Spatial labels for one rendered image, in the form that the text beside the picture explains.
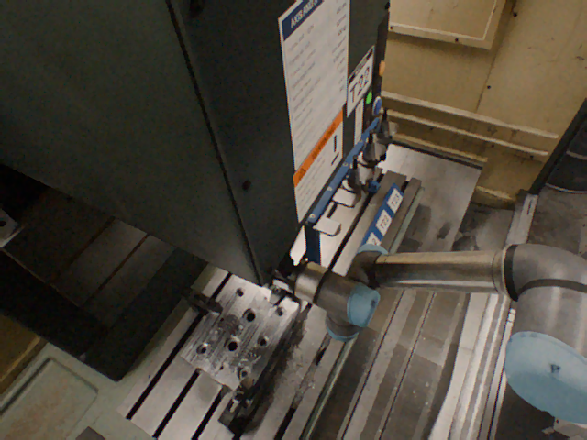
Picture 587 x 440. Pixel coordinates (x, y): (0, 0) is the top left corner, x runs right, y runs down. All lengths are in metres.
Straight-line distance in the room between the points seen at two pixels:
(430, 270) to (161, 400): 0.86
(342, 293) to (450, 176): 1.12
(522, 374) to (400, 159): 1.30
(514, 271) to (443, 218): 1.03
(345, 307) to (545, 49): 1.05
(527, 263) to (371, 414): 0.83
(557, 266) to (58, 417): 1.64
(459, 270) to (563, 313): 0.19
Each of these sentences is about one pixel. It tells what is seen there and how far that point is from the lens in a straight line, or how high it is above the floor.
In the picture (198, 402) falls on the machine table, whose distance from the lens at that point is 1.27.
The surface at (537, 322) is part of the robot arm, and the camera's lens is 0.63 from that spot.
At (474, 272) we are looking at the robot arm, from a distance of 0.75.
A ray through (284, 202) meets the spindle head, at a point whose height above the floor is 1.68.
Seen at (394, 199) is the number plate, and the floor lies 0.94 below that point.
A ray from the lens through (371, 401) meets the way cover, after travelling 1.39.
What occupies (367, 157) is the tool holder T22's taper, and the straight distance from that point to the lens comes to 1.20.
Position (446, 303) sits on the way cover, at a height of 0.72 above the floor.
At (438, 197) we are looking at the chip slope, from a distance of 1.74.
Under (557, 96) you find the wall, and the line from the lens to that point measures 1.57.
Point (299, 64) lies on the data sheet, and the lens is 0.46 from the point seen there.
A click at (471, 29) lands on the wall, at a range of 1.48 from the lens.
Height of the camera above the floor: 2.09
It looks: 53 degrees down
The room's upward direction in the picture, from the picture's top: 8 degrees counter-clockwise
